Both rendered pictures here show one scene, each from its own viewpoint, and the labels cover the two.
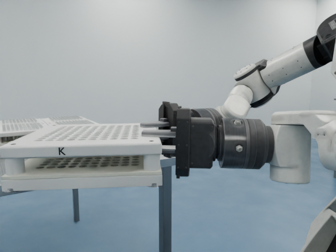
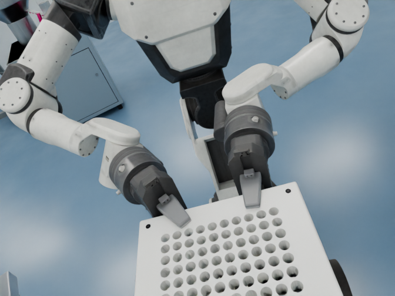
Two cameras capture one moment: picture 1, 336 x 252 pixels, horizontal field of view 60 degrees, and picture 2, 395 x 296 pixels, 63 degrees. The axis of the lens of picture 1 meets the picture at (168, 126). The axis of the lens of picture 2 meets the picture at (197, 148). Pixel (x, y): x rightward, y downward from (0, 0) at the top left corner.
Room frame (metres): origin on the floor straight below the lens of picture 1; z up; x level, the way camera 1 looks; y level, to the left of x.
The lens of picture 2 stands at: (0.47, 0.33, 1.44)
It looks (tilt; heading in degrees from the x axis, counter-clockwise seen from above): 40 degrees down; 286
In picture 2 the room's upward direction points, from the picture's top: 22 degrees counter-clockwise
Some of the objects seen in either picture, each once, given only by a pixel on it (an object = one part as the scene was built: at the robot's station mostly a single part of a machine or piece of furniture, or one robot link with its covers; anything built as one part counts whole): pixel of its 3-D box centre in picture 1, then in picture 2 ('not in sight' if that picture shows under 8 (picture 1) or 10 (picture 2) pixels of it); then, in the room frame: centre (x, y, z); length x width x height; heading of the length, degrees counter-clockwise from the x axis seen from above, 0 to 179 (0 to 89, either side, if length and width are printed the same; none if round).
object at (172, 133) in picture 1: (159, 131); (250, 188); (0.51, 0.02, 1.07); 0.06 x 0.03 x 0.02; 87
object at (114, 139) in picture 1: (94, 136); (227, 282); (0.56, 0.14, 1.05); 0.25 x 0.24 x 0.02; 5
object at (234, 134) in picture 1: (210, 143); (251, 154); (0.50, -0.07, 1.05); 0.12 x 0.10 x 0.13; 87
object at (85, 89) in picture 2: not in sight; (70, 76); (2.02, -2.22, 0.38); 0.63 x 0.57 x 0.76; 24
